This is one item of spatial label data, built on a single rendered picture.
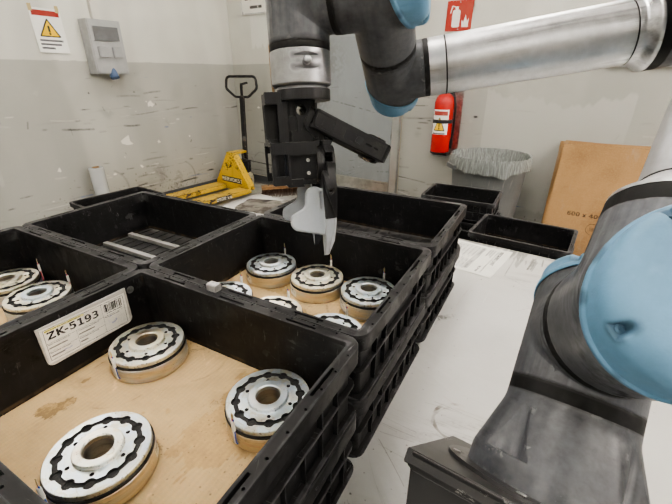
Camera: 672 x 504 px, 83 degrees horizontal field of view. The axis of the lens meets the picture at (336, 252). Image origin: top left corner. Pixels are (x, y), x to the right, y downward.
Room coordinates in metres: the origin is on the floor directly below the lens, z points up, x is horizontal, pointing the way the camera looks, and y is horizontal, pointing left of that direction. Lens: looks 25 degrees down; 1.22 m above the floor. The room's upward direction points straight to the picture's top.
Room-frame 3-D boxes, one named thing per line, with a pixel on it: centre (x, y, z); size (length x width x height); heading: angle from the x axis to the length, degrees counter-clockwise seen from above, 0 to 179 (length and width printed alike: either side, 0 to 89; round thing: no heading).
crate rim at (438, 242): (0.86, -0.08, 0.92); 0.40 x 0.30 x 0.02; 61
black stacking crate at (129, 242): (0.79, 0.42, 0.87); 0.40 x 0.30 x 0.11; 61
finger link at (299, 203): (0.54, 0.05, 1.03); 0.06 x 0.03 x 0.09; 107
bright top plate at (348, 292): (0.60, -0.06, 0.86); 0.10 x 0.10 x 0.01
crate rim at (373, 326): (0.60, 0.07, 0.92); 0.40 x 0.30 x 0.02; 61
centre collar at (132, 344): (0.45, 0.28, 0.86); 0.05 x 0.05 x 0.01
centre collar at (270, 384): (0.35, 0.08, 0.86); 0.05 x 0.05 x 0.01
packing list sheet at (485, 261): (1.12, -0.37, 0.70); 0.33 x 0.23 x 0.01; 55
